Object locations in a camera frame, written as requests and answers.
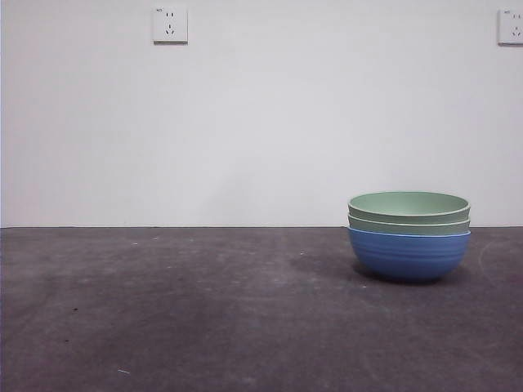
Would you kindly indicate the green ribbed bowl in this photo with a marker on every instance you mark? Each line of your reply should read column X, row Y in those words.
column 408, row 228
column 408, row 204

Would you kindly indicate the blue ribbed bowl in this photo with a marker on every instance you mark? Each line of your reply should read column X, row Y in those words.
column 408, row 255

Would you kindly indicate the white wall socket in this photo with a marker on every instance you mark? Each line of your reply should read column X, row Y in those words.
column 511, row 26
column 171, row 25

